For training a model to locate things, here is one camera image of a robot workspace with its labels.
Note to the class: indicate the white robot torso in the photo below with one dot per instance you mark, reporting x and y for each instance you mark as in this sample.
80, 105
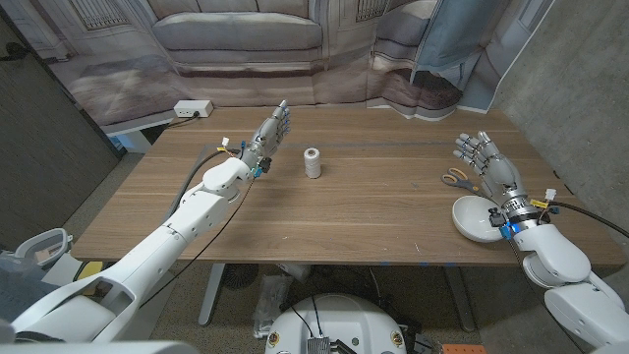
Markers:
339, 319

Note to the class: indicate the orange box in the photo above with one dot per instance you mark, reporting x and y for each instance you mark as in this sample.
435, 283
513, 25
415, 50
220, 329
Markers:
464, 349

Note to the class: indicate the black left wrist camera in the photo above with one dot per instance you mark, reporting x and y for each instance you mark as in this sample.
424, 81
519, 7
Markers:
264, 166

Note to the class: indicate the clear plastic bag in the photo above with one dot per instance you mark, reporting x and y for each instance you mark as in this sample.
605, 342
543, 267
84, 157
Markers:
270, 305

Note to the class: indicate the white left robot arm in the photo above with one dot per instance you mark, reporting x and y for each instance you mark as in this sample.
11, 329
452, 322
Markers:
147, 260

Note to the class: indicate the grey white rimmed container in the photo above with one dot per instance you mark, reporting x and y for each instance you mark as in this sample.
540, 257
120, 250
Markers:
46, 233

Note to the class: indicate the white low shelf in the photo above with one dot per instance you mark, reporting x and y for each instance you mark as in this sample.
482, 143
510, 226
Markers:
135, 135

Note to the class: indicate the white thread spool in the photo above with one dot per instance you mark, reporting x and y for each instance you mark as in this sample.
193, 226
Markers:
312, 164

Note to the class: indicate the white bowl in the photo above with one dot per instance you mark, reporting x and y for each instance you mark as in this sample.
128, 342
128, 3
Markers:
472, 218

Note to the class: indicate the black round fan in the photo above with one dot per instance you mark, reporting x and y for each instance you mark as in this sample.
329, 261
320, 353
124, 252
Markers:
239, 276

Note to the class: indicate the grey metal table leg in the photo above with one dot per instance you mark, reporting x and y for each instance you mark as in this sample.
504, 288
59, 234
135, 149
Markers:
211, 295
459, 300

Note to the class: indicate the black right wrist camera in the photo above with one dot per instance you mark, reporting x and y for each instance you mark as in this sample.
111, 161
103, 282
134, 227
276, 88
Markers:
496, 216

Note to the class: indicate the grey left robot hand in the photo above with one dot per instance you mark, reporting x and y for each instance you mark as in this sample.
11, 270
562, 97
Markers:
269, 137

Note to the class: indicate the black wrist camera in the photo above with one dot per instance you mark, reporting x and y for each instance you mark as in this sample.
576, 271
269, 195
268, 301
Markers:
264, 166
496, 216

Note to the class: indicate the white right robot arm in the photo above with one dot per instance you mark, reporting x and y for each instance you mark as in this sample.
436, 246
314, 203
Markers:
580, 295

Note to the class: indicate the white power strip box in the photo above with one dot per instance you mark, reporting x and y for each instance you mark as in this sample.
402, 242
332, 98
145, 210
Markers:
192, 108

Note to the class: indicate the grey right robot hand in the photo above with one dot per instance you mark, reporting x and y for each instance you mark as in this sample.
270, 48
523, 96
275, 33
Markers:
503, 174

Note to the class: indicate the person's leg in jeans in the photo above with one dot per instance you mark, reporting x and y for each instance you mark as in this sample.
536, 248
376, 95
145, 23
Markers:
22, 295

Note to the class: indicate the printed sofa room backdrop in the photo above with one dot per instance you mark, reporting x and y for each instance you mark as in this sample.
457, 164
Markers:
245, 49

